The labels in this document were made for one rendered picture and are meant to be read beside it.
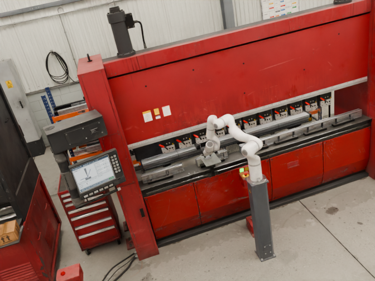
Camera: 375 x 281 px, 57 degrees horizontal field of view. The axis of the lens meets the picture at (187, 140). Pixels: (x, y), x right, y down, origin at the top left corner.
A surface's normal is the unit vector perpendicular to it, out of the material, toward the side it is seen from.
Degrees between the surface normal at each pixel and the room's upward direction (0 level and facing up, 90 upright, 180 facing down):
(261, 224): 90
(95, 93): 90
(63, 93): 90
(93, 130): 90
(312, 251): 0
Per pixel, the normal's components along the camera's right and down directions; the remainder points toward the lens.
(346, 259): -0.18, -0.88
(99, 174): 0.48, 0.30
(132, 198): 0.26, 0.38
